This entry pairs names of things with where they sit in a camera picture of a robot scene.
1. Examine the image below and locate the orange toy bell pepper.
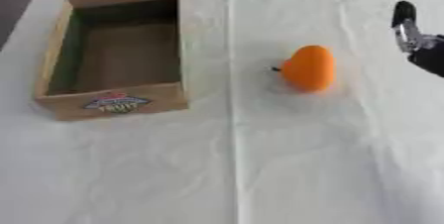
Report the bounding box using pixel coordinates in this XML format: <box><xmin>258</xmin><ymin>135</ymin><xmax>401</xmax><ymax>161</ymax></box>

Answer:
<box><xmin>271</xmin><ymin>45</ymin><xmax>339</xmax><ymax>94</ymax></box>

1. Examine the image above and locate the tan cardboard box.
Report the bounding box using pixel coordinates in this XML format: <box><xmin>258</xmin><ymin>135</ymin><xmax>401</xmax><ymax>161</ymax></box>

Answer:
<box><xmin>31</xmin><ymin>0</ymin><xmax>191</xmax><ymax>122</ymax></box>

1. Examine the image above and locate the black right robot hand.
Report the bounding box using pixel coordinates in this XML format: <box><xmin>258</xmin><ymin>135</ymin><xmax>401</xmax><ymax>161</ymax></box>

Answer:
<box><xmin>389</xmin><ymin>0</ymin><xmax>444</xmax><ymax>78</ymax></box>

